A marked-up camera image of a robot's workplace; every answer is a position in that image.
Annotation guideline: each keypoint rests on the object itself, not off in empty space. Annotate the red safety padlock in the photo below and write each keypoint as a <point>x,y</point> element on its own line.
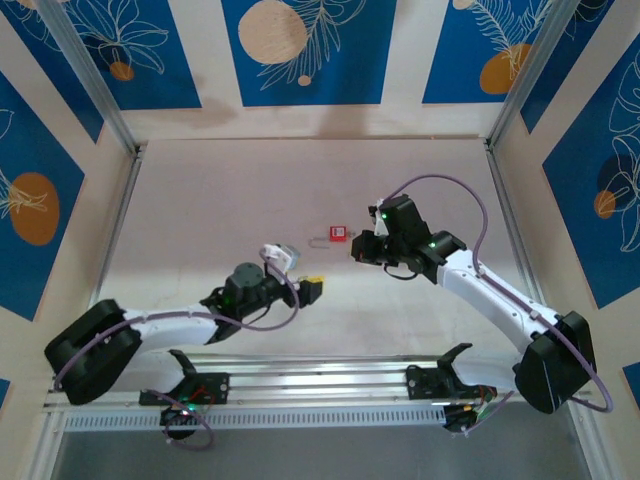
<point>338,234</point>

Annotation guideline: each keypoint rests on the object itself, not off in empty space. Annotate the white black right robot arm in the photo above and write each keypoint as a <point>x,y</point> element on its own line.
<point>490,305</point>

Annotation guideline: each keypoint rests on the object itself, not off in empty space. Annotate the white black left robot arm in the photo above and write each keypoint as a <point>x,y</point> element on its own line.
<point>175,332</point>

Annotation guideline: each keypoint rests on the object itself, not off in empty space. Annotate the black base controller board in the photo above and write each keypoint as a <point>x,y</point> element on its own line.
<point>175,415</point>
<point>457,417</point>

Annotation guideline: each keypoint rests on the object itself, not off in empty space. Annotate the blue leaf print poster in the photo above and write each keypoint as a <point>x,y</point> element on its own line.
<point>30,275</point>
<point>165,60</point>
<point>575,225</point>
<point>50,75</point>
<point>4,395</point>
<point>450,60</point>
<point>570,50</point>
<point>350,75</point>
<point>634,382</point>

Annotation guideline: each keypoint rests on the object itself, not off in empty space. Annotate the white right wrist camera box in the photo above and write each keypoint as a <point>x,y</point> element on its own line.
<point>381,227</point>

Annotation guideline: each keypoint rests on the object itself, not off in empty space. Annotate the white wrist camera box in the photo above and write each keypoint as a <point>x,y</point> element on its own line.
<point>275,255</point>
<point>381,227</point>

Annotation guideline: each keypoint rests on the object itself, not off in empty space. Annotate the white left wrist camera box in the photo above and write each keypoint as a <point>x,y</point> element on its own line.
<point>275,255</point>

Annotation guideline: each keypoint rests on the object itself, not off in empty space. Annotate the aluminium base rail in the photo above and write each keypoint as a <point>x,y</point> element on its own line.
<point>320,380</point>

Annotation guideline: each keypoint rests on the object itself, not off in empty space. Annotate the aluminium frame post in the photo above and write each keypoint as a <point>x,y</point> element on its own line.
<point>531,65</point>
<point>86,65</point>

